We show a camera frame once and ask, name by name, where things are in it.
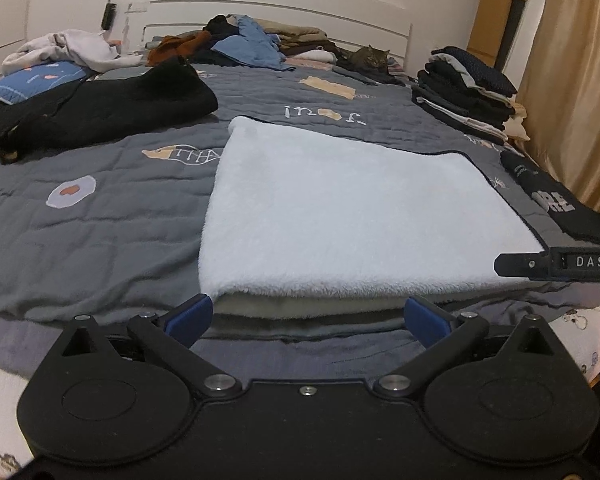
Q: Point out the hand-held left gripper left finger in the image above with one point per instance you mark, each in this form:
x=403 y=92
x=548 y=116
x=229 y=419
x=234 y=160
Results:
x=190 y=315

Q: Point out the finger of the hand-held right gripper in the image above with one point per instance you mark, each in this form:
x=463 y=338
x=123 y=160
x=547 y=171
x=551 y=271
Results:
x=525 y=263

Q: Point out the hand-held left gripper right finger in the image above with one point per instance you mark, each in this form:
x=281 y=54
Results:
x=425 y=317

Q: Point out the white printed fleece blanket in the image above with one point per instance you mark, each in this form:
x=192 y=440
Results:
x=355 y=210

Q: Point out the stack of folded dark clothes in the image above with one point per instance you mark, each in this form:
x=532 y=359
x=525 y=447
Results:
x=460 y=95

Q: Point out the beige folded clothes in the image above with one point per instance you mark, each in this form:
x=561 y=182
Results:
x=295 y=35

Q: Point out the black printed folded shirt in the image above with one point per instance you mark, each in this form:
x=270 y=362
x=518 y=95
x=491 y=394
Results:
x=540 y=185

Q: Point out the grey quilted bedspread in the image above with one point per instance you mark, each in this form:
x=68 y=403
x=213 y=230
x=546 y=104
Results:
x=105 y=230

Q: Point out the beige curtain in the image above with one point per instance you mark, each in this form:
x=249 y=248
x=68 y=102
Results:
x=575 y=85

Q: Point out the black coat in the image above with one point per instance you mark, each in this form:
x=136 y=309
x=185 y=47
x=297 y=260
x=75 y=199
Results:
x=105 y=105

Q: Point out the dark framed board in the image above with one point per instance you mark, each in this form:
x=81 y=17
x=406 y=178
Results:
x=514 y=30

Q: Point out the tabby cat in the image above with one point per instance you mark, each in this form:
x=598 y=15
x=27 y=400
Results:
x=370 y=57

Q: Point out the tall cardboard sheet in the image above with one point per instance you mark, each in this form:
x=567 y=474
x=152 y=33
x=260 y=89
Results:
x=492 y=5

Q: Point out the brown garment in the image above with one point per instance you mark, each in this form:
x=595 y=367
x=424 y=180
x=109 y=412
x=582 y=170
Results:
x=180 y=45

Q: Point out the blue denim garment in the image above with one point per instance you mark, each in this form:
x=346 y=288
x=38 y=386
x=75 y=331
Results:
x=250 y=42

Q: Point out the blue pillow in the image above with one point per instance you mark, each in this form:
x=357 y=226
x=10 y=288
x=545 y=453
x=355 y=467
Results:
x=35 y=77

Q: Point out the white folded garment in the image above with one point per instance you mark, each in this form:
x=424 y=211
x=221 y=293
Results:
x=312 y=56

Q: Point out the black crumpled garment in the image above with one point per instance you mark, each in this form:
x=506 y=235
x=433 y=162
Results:
x=217 y=25

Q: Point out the white crumpled hoodie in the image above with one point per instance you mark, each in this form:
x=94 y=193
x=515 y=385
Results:
x=80 y=45

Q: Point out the black hair brush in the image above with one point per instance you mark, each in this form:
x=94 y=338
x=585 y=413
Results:
x=110 y=16

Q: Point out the white headboard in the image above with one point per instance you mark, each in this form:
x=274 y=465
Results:
x=280 y=0

